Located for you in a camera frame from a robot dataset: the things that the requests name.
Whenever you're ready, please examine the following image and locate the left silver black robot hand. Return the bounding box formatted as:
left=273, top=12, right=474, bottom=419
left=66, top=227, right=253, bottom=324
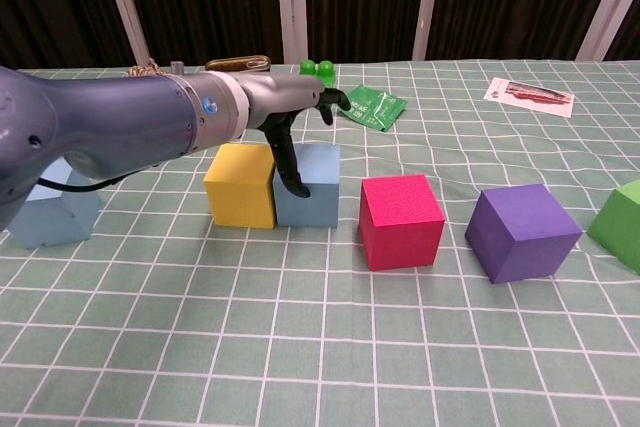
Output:
left=239, top=71, right=352, bottom=198

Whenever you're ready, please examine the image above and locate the yellow foam cube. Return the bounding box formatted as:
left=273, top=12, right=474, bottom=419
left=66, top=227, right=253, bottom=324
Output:
left=203, top=142, right=277, bottom=229

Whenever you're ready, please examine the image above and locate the light blue foam cube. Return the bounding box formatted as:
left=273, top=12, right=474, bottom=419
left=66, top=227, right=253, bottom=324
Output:
left=272, top=142, right=342, bottom=228
left=9, top=156, right=103, bottom=250

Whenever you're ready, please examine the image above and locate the magenta foam cube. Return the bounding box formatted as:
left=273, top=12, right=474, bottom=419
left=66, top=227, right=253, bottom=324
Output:
left=358, top=173, right=447, bottom=273

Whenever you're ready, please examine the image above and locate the green foam cube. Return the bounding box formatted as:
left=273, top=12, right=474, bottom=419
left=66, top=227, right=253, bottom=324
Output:
left=585, top=179, right=640, bottom=276

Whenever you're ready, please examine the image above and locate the green toy building brick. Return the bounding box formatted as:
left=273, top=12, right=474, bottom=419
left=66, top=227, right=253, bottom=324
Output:
left=298, top=59, right=337, bottom=88

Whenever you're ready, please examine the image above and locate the dark green luncheon meat can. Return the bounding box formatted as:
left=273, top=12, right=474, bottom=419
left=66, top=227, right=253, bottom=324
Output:
left=205, top=55, right=274, bottom=73

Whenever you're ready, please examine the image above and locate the green foil sachet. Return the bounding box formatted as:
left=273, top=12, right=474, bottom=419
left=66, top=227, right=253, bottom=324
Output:
left=339, top=84, right=409, bottom=134

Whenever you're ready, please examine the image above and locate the green checked tablecloth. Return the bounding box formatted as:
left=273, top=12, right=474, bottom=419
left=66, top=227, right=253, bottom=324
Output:
left=0, top=59, right=640, bottom=427

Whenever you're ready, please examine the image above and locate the purple foam cube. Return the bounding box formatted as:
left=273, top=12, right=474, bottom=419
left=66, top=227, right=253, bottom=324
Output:
left=464, top=183, right=584, bottom=285

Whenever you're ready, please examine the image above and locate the white metal frame post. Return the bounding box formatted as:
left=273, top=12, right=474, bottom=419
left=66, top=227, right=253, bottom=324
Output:
left=574, top=0, right=640, bottom=62
left=274, top=0, right=309, bottom=66
left=412, top=0, right=446, bottom=62
left=97, top=0, right=151, bottom=67

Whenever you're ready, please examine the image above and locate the braided brown white rope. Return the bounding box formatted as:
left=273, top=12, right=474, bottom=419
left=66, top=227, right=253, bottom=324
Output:
left=124, top=59, right=166, bottom=79

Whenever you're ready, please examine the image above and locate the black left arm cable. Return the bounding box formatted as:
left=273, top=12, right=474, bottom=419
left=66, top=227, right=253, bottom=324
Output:
left=37, top=161, right=161, bottom=193

